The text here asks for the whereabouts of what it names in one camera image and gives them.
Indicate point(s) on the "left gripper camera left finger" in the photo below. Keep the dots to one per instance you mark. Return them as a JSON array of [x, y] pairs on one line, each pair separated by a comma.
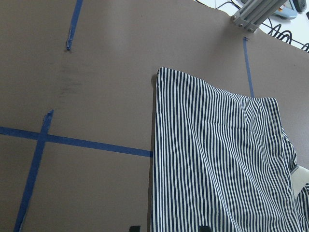
[[135, 228]]

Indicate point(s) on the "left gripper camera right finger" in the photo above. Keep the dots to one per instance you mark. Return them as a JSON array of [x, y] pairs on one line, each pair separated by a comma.
[[204, 229]]

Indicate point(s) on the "navy white striped polo shirt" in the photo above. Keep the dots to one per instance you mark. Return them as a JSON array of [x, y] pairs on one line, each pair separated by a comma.
[[221, 160]]

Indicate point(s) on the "right teach pendant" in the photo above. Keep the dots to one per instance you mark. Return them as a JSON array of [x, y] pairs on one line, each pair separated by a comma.
[[287, 10]]

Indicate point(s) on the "aluminium frame post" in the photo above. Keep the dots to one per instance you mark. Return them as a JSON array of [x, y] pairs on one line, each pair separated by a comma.
[[255, 12]]

